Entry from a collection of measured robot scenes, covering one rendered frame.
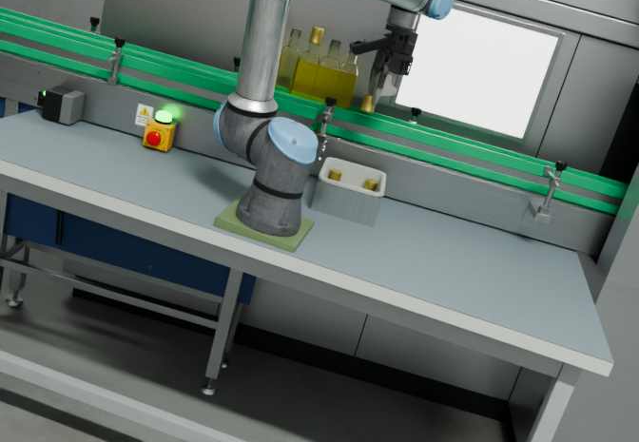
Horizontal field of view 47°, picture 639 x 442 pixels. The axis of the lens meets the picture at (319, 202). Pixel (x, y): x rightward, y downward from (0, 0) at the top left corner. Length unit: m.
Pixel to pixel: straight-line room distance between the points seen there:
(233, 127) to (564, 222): 1.03
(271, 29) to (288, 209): 0.39
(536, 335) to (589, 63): 1.00
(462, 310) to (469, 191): 0.63
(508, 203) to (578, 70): 0.46
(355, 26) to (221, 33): 0.42
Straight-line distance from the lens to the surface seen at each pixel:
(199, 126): 2.09
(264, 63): 1.63
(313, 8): 2.26
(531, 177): 2.19
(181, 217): 1.66
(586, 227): 2.24
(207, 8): 2.36
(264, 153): 1.61
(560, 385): 1.72
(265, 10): 1.60
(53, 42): 2.22
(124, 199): 1.71
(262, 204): 1.62
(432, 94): 2.28
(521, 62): 2.28
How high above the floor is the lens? 1.38
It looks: 19 degrees down
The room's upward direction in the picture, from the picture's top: 15 degrees clockwise
